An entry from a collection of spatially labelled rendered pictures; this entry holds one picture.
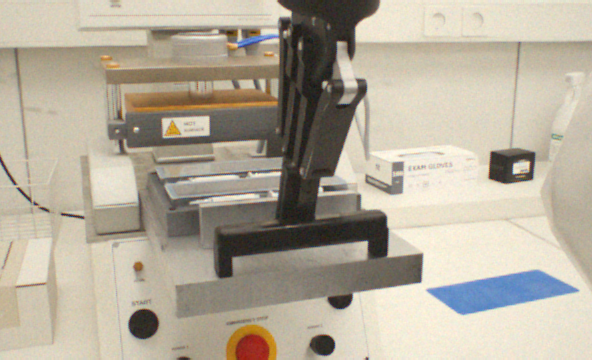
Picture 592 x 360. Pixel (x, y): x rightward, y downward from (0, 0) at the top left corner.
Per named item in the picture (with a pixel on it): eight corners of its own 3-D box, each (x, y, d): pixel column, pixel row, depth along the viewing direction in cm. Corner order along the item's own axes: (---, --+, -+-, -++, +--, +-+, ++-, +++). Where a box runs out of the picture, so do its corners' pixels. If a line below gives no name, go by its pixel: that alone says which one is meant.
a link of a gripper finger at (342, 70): (346, 9, 45) (377, 36, 41) (336, 77, 48) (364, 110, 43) (313, 8, 44) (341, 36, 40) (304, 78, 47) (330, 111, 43)
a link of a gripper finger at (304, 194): (317, 146, 51) (330, 167, 49) (309, 198, 54) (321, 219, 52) (299, 147, 51) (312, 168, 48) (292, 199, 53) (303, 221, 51)
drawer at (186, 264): (139, 220, 78) (135, 157, 76) (309, 203, 85) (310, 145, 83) (177, 328, 51) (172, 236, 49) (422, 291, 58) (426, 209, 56)
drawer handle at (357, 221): (213, 269, 53) (212, 223, 52) (378, 249, 58) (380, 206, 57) (218, 278, 51) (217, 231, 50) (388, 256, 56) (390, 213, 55)
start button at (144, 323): (131, 338, 73) (129, 313, 73) (156, 334, 74) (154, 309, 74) (132, 338, 71) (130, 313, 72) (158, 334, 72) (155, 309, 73)
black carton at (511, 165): (487, 178, 154) (489, 150, 152) (515, 174, 157) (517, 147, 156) (505, 184, 148) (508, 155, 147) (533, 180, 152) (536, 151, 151)
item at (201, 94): (125, 119, 99) (121, 56, 96) (264, 112, 106) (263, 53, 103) (136, 139, 83) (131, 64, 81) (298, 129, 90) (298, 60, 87)
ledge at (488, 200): (314, 193, 158) (314, 175, 156) (604, 172, 178) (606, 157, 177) (356, 232, 129) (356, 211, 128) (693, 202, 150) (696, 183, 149)
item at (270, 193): (172, 220, 62) (171, 198, 61) (164, 205, 67) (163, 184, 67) (350, 203, 68) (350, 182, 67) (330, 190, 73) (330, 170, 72)
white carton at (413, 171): (364, 182, 150) (365, 151, 148) (446, 173, 159) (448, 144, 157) (390, 195, 139) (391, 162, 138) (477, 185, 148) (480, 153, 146)
